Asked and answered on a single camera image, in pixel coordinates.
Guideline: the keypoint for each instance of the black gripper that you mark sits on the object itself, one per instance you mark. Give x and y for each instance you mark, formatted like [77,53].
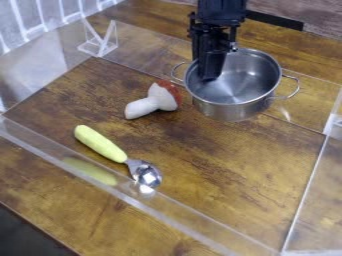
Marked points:
[212,32]

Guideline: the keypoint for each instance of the silver pot with handles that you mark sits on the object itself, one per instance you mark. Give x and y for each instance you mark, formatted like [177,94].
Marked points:
[248,85]

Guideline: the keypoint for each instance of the red and white mushroom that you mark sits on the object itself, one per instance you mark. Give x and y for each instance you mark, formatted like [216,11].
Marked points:
[163,97]

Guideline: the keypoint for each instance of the black strip on table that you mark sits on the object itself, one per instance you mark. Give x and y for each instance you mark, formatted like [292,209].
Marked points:
[275,20]

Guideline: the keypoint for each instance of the clear acrylic triangle bracket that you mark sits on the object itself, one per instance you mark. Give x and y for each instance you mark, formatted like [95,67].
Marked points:
[99,46]

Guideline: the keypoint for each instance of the spoon with yellow handle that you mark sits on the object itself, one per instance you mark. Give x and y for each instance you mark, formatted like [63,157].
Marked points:
[144,172]

